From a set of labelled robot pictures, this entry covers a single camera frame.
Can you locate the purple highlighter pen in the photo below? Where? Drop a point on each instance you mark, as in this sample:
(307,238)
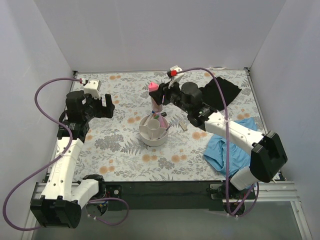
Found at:
(162,122)

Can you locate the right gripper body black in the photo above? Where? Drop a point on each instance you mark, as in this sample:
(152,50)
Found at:
(163,92)

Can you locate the floral table mat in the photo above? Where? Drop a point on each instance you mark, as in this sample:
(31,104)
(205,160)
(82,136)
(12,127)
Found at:
(114,149)

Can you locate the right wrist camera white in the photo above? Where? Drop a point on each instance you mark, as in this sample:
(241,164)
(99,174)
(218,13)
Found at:
(175,74)

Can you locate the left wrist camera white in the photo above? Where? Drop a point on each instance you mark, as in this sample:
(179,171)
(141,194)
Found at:
(91,87)

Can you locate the aluminium frame rail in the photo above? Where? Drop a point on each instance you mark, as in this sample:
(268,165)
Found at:
(274,213)

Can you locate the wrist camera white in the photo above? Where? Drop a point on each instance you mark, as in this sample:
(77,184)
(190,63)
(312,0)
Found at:
(175,74)
(91,87)

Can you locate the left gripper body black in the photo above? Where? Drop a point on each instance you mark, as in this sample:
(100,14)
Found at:
(100,107)

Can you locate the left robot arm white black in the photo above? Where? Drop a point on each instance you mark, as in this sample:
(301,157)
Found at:
(59,205)

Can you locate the black folded cloth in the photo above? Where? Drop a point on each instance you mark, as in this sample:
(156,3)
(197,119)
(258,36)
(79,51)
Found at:
(211,95)

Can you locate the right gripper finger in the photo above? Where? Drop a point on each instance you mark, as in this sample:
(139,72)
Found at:
(157,97)
(164,87)

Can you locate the pink pack of pens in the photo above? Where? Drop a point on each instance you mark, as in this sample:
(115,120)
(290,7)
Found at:
(154,87)

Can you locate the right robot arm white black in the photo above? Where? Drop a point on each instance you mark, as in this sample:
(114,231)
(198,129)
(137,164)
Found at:
(266,151)

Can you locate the grey speckled eraser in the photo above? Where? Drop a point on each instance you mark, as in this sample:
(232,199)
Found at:
(183,126)

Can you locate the thin purple gel pen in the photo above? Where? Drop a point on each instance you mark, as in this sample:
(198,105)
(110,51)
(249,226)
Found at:
(165,132)

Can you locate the light blue shorts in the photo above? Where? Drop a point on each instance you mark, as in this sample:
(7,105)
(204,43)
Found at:
(229,149)

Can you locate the white round divided organizer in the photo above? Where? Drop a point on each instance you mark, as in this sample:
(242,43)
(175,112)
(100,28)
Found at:
(150,132)

